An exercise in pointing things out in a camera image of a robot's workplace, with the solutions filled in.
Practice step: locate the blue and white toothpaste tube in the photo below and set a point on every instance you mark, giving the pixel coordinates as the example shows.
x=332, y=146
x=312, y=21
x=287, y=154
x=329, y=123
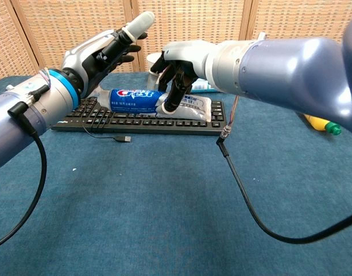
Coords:
x=129, y=99

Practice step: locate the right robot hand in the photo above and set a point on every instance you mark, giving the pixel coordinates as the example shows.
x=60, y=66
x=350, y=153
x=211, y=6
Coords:
x=190, y=53

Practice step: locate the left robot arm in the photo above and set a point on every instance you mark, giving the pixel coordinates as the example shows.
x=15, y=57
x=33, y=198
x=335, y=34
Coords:
x=9, y=132

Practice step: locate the yellow bottle with green cap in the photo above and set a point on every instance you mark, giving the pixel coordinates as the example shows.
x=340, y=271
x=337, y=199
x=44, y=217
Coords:
x=322, y=124

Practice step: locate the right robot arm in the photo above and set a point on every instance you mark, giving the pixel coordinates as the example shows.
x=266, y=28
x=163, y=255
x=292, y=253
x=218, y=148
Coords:
x=293, y=72

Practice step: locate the black computer keyboard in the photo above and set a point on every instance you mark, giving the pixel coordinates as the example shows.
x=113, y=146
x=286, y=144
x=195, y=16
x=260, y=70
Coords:
x=164, y=124

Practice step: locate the white paper cup with flower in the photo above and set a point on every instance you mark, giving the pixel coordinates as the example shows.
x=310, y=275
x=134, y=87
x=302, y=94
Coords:
x=152, y=81

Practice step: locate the woven wooden folding screen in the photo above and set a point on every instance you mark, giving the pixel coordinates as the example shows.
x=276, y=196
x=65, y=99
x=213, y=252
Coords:
x=49, y=31

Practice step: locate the blue table cloth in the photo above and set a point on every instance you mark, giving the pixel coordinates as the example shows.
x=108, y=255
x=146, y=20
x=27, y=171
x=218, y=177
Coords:
x=135, y=215

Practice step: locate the plastic food wrap roll box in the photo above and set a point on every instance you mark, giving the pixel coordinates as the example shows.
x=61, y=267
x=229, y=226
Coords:
x=201, y=86

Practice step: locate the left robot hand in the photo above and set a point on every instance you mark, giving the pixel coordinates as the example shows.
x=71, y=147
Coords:
x=86, y=54

